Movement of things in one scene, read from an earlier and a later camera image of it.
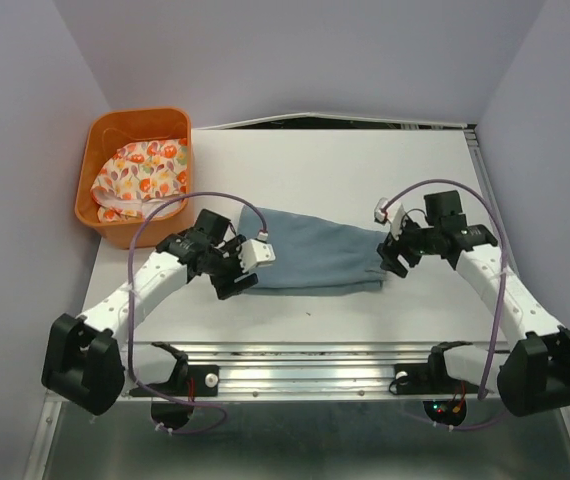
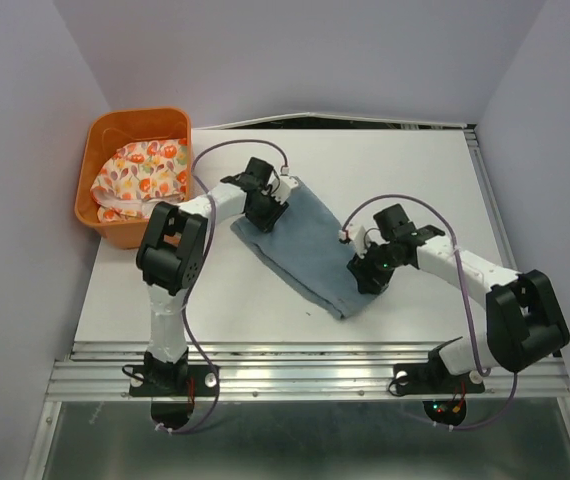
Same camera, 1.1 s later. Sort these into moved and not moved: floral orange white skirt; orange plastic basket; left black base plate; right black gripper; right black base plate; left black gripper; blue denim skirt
Moved: left black gripper; blue denim skirt; right black gripper
Not moved: floral orange white skirt; right black base plate; left black base plate; orange plastic basket
